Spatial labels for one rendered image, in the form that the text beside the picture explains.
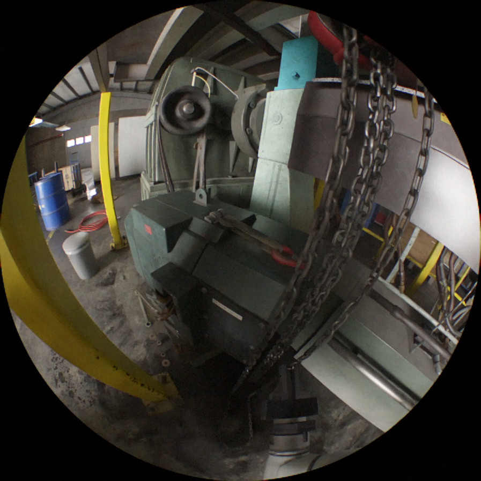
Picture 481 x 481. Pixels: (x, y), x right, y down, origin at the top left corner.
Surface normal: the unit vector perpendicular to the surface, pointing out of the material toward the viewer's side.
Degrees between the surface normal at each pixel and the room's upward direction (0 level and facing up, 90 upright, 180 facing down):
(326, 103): 78
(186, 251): 45
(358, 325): 90
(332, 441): 0
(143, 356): 0
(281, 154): 90
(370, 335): 90
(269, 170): 90
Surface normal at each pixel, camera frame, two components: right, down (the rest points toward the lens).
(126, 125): 0.59, 0.48
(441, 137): -0.76, 0.05
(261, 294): -0.30, -0.32
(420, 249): -0.83, 0.20
